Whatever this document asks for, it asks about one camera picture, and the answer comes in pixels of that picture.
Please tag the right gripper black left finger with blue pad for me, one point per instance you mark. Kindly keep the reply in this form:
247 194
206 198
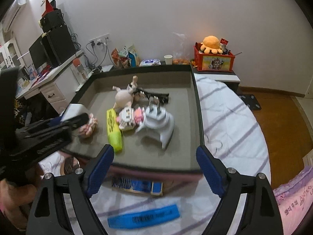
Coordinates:
48 214

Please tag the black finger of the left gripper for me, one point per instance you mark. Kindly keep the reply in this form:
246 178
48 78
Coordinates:
51 125

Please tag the white charger cube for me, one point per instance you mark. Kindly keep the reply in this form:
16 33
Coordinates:
73 110

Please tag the rose gold round compact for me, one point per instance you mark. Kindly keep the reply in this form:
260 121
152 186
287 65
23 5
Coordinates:
69 165

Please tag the blue highlighter pen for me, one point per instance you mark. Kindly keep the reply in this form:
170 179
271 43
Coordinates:
144 219

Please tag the pink striped block toy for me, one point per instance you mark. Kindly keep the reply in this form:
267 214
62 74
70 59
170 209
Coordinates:
87 130

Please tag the pink printed pillow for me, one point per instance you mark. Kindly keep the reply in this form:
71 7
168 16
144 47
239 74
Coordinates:
294 199

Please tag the white desk with drawers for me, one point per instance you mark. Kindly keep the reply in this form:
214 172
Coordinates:
58 86

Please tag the yellow highlighter pen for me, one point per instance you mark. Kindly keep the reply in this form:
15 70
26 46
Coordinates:
113 131

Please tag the red capped bottle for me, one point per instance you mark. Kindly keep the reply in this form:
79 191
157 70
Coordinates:
79 71

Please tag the pale doll figure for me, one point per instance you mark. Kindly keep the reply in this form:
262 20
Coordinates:
125 97

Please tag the pink white block figure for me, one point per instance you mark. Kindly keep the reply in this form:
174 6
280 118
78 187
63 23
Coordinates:
129 118

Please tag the black computer monitor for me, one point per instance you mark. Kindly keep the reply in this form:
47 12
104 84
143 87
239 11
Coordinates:
37 53

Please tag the blue gold flat box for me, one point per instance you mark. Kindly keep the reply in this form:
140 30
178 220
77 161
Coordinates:
138 186

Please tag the black computer tower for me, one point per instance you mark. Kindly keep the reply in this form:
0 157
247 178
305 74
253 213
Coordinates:
58 46

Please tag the white glass door cabinet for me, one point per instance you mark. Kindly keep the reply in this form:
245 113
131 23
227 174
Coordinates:
10 55

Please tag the pink black tray box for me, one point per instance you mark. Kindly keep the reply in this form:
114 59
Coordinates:
144 156

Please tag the snack bags pile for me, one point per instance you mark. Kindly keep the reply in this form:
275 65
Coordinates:
126 57

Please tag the black box on tower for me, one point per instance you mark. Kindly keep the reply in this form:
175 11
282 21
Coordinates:
52 20

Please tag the black hair clip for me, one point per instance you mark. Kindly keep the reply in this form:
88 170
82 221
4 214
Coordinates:
162 98

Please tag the wet wipes pack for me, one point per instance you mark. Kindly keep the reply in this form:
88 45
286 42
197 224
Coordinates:
152 62

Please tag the red cone hat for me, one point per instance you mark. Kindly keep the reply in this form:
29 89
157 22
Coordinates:
48 8

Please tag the black floor scale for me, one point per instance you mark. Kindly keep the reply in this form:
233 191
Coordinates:
250 101

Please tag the white paper cup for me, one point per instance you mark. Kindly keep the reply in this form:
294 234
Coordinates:
168 59

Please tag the white air conditioner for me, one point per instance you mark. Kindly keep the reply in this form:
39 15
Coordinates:
12 13

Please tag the clear bag of oranges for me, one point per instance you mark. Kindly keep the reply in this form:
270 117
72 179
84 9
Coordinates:
180 49

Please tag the white bedside table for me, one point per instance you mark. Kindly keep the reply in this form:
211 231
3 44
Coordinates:
230 79

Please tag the red cartoon storage crate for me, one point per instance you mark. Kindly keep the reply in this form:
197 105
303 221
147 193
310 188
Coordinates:
212 62

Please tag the orange octopus plush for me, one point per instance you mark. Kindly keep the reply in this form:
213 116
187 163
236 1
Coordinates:
211 45

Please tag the white wall power strip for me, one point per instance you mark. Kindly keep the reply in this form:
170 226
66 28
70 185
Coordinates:
104 39

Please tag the white wall plug adapter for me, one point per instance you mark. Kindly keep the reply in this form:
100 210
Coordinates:
158 124

